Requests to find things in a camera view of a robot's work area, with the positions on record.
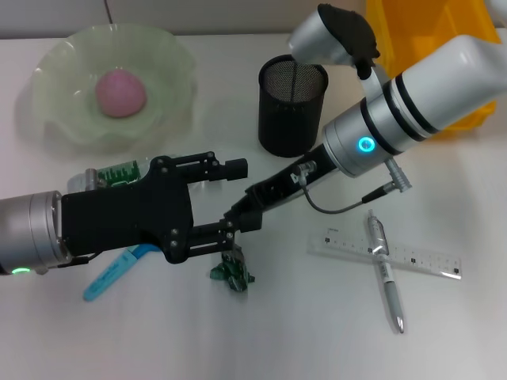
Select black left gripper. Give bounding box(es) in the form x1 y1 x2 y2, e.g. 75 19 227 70
59 151 263 265

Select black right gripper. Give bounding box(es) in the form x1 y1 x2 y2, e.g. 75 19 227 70
223 148 338 223

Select green plastic wrapper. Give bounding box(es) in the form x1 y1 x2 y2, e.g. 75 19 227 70
208 245 257 295

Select clear green label water bottle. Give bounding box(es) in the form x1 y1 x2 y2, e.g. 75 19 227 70
67 157 223 195

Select pink peach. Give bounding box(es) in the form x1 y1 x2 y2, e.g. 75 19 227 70
94 70 148 119

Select black mesh pen holder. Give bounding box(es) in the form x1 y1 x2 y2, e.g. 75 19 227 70
257 54 330 158

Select blue capped scissors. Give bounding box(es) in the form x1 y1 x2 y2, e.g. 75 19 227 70
82 243 162 302

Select silver ballpoint pen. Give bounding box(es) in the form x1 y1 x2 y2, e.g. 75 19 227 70
366 208 407 334

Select pale green glass fruit plate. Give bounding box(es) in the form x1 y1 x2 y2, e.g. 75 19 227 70
14 23 198 158

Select transparent plastic ruler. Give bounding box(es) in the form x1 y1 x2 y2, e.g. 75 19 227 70
307 225 463 281

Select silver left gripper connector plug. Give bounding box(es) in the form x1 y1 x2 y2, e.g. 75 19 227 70
85 168 108 189

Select yellow plastic bin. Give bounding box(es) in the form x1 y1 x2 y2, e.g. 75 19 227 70
364 0 499 139

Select grey right gripper cable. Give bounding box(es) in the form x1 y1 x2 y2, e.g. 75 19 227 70
292 158 414 215

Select thin black left gripper cable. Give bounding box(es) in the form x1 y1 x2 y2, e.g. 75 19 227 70
37 253 98 275

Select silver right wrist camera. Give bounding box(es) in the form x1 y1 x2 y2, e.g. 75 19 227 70
287 2 382 80

